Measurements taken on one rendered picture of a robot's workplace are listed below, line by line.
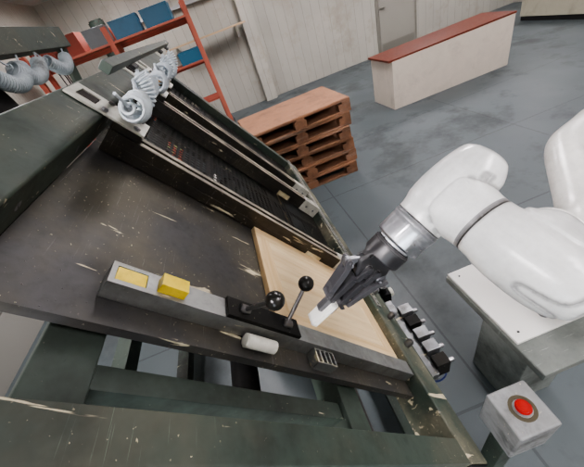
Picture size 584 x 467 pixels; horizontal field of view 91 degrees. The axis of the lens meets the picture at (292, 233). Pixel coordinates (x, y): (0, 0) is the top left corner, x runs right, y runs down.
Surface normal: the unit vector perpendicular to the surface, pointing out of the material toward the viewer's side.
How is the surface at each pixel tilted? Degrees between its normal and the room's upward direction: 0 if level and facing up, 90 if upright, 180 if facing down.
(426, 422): 33
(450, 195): 41
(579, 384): 0
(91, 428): 57
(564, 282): 45
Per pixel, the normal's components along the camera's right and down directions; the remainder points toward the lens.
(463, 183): -0.48, -0.18
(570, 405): -0.29, -0.73
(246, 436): 0.63, -0.71
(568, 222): 0.11, -0.67
